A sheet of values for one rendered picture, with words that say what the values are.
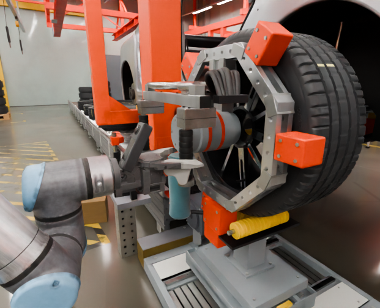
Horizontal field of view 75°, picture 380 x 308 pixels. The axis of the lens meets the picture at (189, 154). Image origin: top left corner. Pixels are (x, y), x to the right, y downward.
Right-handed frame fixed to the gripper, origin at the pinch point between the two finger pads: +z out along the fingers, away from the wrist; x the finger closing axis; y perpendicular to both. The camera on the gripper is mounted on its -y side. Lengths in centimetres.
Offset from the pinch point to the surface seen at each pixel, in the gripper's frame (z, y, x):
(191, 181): -0.5, 6.9, 2.0
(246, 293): 27, 61, -3
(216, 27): 554, -223, -821
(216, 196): 19.8, 23.1, -15.5
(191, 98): 0.4, -14.0, 0.0
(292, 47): 29.5, -26.9, 3.9
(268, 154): 20.2, 1.0, 7.8
